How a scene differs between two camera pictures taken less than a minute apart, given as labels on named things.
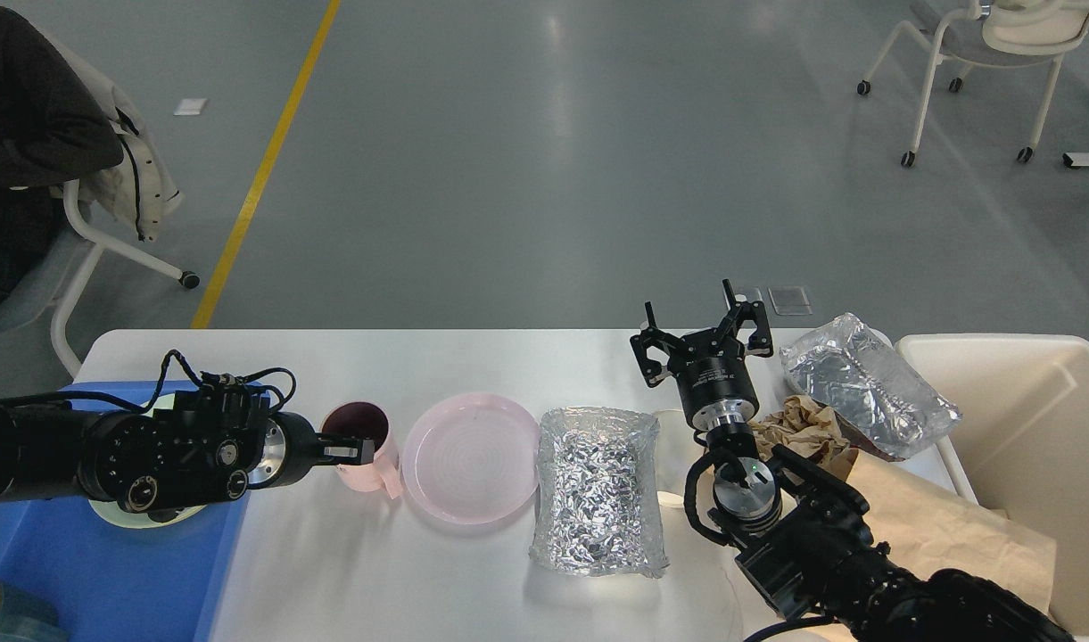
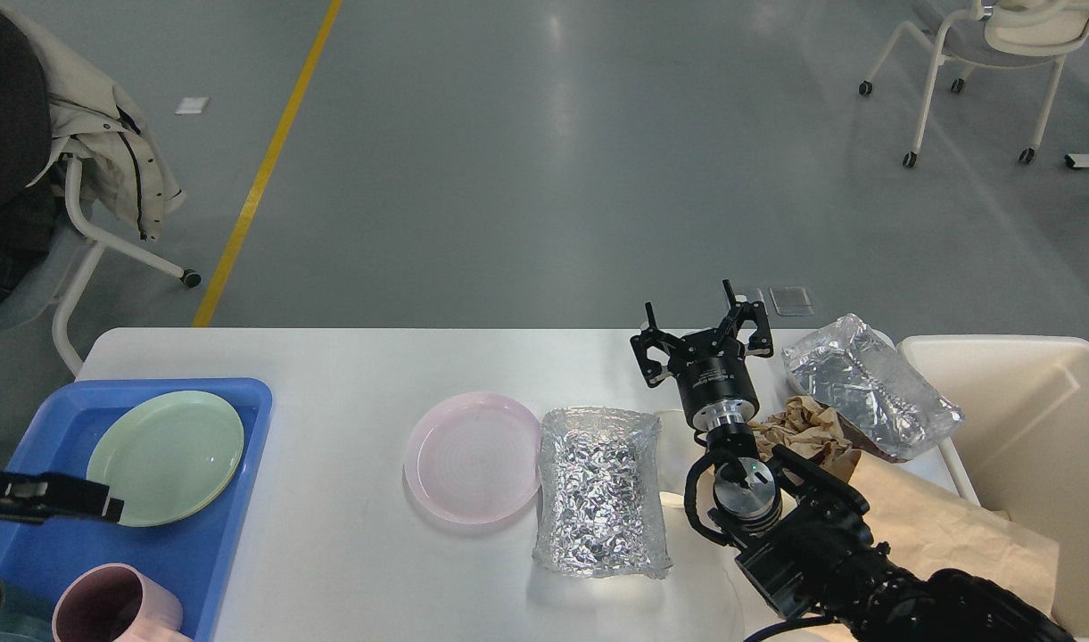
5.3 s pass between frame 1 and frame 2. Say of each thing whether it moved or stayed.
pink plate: stayed
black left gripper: moved
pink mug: moved
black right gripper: stayed
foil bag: stayed
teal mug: stayed
